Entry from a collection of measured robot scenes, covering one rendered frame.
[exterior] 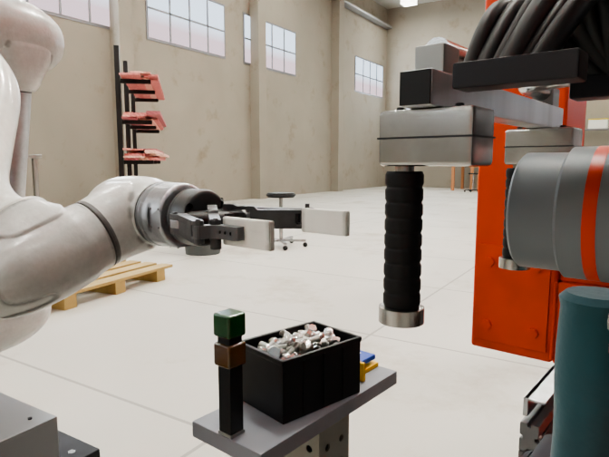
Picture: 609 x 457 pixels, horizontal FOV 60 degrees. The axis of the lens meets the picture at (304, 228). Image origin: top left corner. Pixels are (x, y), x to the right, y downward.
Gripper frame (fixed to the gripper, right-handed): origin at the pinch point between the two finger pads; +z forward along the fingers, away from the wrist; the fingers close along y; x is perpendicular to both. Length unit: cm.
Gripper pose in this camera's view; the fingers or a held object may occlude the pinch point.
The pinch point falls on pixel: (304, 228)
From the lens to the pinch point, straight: 57.6
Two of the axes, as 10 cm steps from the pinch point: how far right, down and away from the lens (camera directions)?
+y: -6.4, 1.0, -7.6
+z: 7.7, 0.8, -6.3
